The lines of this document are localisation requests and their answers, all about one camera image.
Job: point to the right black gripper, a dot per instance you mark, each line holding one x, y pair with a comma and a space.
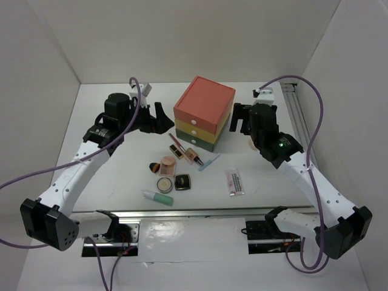
240, 111

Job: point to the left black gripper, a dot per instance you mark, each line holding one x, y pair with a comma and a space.
162, 122

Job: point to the yellow drawer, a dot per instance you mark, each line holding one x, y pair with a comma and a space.
190, 132

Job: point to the red top drawer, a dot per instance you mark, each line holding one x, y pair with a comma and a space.
204, 104

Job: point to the BB cream bottle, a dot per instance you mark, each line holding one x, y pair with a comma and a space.
193, 156

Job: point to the round powder jar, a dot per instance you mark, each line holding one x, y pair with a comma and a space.
164, 185

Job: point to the black square compact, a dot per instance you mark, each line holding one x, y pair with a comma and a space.
182, 182

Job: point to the green white tube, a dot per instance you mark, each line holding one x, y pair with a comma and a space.
158, 197

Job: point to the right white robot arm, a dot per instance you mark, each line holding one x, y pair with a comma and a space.
340, 224

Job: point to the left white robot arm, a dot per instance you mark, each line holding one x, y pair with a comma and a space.
47, 218

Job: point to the beige makeup sponge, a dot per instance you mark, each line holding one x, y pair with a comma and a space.
252, 146

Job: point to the black brown makeup brush head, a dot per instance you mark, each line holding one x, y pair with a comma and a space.
154, 167

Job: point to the pink lip liner pencil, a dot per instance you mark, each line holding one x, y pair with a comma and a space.
178, 144

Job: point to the black gold lipstick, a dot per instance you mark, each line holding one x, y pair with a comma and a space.
176, 151

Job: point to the three-drawer organizer box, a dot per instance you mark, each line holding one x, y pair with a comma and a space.
202, 112

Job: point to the green bottom drawer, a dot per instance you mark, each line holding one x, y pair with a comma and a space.
201, 139

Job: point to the pink eyeshadow palette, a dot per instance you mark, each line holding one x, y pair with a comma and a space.
167, 166

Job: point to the blue eyebrow razor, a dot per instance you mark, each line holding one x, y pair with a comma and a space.
207, 163

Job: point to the nail sticker packet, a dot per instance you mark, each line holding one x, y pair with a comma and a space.
234, 182

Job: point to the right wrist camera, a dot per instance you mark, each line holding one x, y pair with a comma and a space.
263, 96

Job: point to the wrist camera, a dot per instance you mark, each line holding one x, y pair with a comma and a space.
263, 96
145, 89

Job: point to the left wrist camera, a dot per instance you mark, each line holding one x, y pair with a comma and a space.
145, 89

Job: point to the aluminium rail right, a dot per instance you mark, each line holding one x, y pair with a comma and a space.
294, 109

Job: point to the aluminium rail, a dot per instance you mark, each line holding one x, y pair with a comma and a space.
196, 213
294, 109

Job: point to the aluminium rail front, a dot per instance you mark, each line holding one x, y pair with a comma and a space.
196, 213

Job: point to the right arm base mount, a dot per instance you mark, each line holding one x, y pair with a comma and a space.
261, 240

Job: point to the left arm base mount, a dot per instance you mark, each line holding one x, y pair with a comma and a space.
125, 242

